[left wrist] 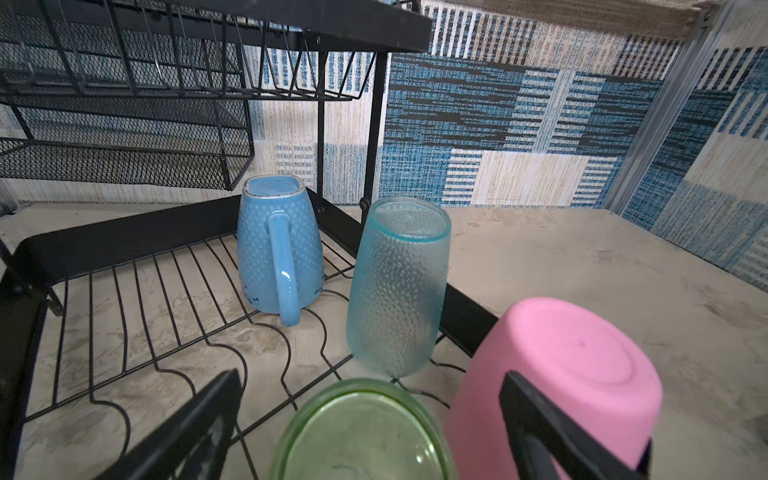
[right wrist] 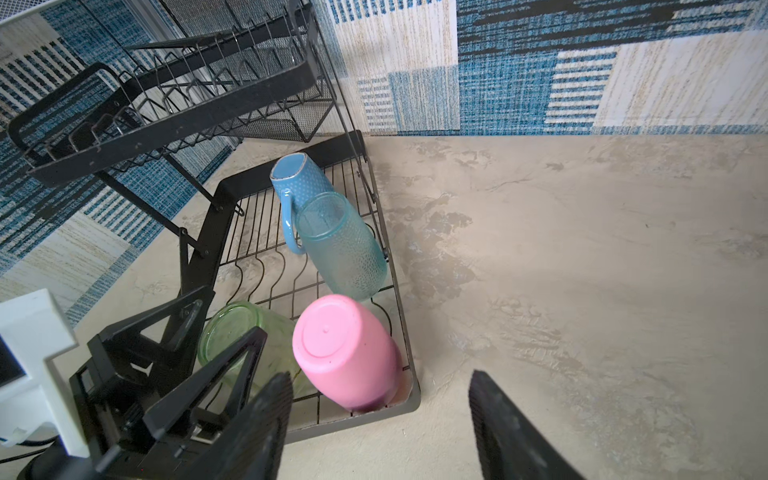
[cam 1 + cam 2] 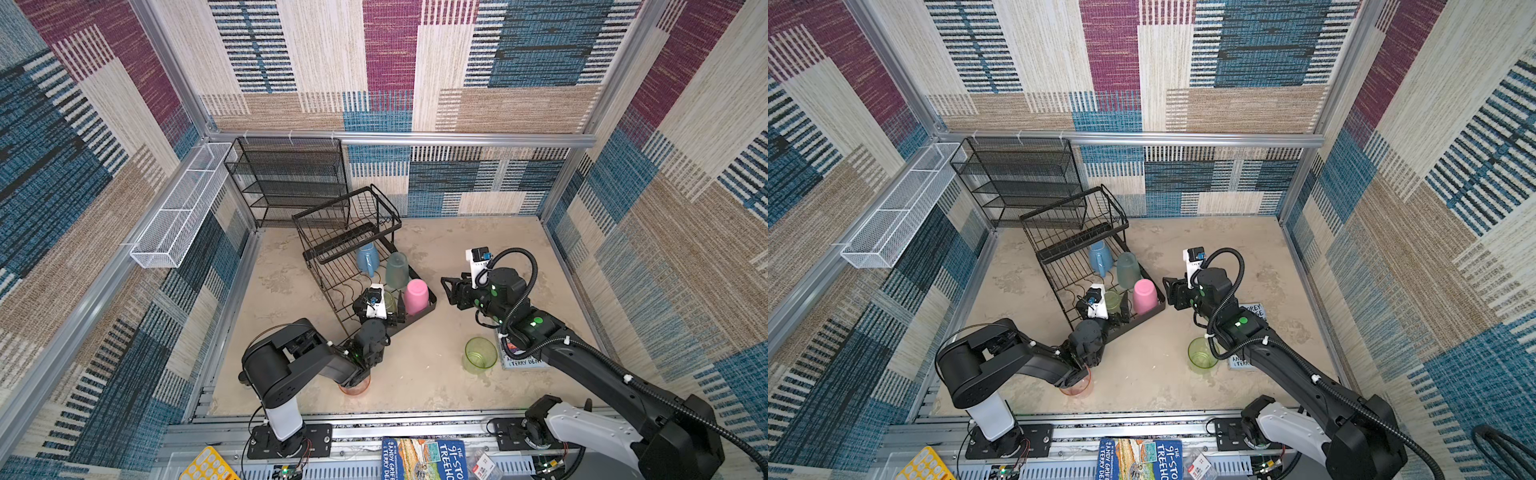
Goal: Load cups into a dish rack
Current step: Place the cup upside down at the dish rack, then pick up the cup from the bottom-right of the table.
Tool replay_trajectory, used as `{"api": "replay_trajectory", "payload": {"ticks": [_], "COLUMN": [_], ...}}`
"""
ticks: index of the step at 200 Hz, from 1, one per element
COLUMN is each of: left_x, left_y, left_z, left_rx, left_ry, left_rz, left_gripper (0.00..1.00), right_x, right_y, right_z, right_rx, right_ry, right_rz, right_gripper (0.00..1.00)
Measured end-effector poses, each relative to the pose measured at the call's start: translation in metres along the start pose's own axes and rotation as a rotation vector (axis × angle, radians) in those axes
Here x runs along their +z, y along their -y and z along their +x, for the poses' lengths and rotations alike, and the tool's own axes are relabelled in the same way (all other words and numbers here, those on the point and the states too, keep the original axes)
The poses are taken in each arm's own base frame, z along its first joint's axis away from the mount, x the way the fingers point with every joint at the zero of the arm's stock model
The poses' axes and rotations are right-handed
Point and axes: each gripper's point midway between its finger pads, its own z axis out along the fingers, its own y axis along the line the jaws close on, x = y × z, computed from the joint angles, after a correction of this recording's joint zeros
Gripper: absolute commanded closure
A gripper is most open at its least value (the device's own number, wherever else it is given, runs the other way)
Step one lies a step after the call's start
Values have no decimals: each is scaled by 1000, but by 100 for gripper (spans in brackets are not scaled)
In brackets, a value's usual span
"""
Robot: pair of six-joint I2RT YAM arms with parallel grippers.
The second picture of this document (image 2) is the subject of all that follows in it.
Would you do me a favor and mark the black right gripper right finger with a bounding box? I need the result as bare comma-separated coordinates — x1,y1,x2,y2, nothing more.
468,370,582,479

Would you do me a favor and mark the black wire dish rack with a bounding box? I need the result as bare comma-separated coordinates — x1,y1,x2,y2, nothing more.
5,0,422,445

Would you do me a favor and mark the teal textured plastic cup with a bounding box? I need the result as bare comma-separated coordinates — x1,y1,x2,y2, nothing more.
296,192,387,301

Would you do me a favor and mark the pink plastic cup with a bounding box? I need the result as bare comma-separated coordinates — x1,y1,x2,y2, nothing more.
292,294,402,412

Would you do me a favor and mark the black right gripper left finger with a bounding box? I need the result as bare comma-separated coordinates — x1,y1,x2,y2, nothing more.
179,373,293,479

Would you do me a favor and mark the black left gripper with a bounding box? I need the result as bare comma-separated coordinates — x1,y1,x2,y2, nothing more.
18,286,268,479

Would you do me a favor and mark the green transparent glass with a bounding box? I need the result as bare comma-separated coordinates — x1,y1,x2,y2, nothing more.
197,301,316,398

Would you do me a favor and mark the blue ceramic mug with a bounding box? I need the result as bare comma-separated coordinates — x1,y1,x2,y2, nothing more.
270,152,334,255

